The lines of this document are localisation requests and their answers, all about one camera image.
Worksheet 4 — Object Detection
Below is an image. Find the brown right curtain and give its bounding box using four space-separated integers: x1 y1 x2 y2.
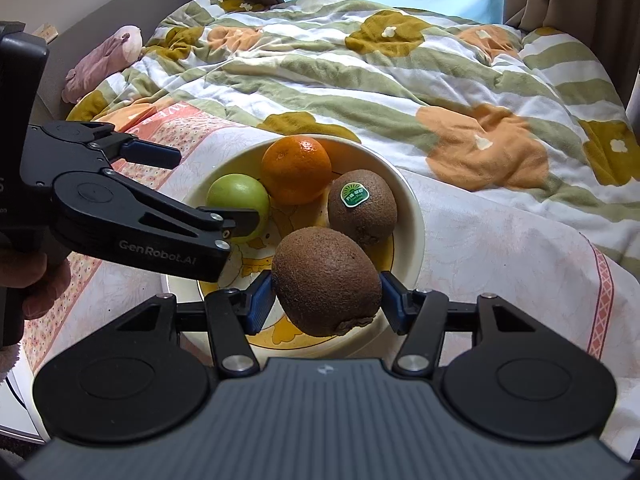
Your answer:
503 0 639 104

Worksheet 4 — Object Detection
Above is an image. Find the green apple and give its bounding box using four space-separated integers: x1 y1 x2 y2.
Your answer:
205 174 270 243

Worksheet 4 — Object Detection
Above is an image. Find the grey bed headboard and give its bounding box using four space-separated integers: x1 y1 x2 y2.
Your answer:
30 0 191 125

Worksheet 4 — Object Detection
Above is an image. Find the kiwi with green sticker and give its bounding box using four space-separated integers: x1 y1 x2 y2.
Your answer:
328 169 398 245

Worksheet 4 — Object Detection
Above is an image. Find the small label card on headboard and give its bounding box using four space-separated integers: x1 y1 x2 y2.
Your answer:
32 24 58 44

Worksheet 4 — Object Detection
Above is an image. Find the person's left hand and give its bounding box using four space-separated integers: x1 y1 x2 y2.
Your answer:
1 232 70 320

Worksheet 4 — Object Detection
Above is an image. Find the pink plush toy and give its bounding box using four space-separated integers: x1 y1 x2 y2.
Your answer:
61 25 143 104

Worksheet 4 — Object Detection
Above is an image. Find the cream bowl with duck print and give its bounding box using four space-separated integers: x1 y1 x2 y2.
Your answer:
163 136 425 362

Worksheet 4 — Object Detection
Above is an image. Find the floral striped quilt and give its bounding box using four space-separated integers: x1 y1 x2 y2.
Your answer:
70 0 639 273

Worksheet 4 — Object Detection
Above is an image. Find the plain brown kiwi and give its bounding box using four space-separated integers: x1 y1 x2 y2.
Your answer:
271 226 382 337

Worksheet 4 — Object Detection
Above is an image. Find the white pink floral cloth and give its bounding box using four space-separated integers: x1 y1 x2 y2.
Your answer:
21 104 639 457

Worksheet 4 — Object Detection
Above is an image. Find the large orange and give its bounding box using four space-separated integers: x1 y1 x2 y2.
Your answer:
260 136 333 206

